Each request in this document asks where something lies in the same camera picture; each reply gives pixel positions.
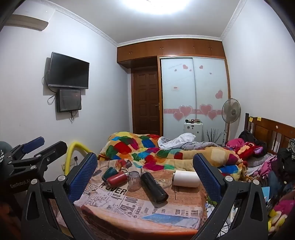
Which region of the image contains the newspaper print tablecloth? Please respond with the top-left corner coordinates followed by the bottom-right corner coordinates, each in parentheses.
top-left (73, 159), bottom-right (208, 240)

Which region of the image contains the white cup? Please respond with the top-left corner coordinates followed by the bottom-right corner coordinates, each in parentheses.
top-left (173, 170), bottom-right (200, 188)

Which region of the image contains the colourful patchwork blanket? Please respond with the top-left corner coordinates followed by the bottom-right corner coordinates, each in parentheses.
top-left (98, 131), bottom-right (249, 181)

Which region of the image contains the ceiling lamp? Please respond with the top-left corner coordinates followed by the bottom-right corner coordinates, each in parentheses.
top-left (132, 0), bottom-right (199, 15)

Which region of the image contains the bundle of dry twigs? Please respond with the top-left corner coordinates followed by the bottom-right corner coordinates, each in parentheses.
top-left (206, 129), bottom-right (223, 146)

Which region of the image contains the white air conditioner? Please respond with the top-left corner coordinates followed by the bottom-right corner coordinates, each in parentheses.
top-left (6, 14), bottom-right (49, 31)

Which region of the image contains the black wall television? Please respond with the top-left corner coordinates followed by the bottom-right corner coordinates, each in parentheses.
top-left (45, 52), bottom-right (90, 90)

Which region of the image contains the black garment on headboard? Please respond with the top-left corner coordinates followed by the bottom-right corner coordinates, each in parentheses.
top-left (276, 138), bottom-right (295, 172)

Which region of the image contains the clear glass dish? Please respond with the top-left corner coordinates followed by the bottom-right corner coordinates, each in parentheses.
top-left (154, 178), bottom-right (172, 189)

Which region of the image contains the pink cloth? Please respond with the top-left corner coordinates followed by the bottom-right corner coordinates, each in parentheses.
top-left (226, 138), bottom-right (245, 151)

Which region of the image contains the wooden bed headboard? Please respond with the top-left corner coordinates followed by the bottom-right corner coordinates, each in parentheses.
top-left (244, 113), bottom-right (295, 155)

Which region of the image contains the clear glass cup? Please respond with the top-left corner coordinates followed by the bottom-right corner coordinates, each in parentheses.
top-left (127, 171), bottom-right (141, 191)

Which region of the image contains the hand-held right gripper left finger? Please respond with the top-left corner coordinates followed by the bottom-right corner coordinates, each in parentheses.
top-left (21, 152), bottom-right (98, 240)

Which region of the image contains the standing electric fan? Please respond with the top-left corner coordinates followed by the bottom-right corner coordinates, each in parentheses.
top-left (221, 98), bottom-right (241, 145)

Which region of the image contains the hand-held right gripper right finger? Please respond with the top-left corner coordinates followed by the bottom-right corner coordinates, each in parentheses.
top-left (191, 153), bottom-right (270, 240)

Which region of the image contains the red cup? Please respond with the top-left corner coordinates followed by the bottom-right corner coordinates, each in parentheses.
top-left (106, 171), bottom-right (129, 188)

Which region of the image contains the green cup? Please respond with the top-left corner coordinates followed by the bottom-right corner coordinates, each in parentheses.
top-left (102, 167), bottom-right (119, 183)

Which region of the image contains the white sliding wardrobe with hearts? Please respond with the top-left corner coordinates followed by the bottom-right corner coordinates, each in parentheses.
top-left (158, 56), bottom-right (231, 145)

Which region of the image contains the small black wall monitor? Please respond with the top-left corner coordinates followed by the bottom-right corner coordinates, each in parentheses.
top-left (56, 89), bottom-right (82, 113)

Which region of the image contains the brown wooden door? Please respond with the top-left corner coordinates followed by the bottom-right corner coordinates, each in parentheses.
top-left (131, 66), bottom-right (161, 136)

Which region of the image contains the pile of mixed clothes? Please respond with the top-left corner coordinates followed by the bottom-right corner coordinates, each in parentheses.
top-left (244, 152), bottom-right (295, 209)

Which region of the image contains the black tumbler cup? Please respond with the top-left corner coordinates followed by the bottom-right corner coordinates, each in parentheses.
top-left (140, 172), bottom-right (169, 204)

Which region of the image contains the yellow pink plush toy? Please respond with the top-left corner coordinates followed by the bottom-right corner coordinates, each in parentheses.
top-left (268, 199), bottom-right (295, 234)

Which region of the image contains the yellow foam tube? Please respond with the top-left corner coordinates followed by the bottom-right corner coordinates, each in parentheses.
top-left (65, 142), bottom-right (93, 176)

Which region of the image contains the small white appliance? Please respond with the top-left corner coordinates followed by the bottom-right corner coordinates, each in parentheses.
top-left (184, 121), bottom-right (204, 142)

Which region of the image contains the brown overhead cabinet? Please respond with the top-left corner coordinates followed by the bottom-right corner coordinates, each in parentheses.
top-left (117, 38), bottom-right (226, 69)

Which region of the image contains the red plush toy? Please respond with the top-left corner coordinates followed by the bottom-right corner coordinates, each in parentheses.
top-left (235, 141), bottom-right (268, 160)

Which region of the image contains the grey white checked cloth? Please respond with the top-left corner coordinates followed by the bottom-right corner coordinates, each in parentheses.
top-left (159, 133), bottom-right (218, 151)

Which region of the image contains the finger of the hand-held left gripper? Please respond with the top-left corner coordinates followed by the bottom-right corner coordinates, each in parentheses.
top-left (9, 137), bottom-right (45, 160)
top-left (7, 141), bottom-right (68, 172)

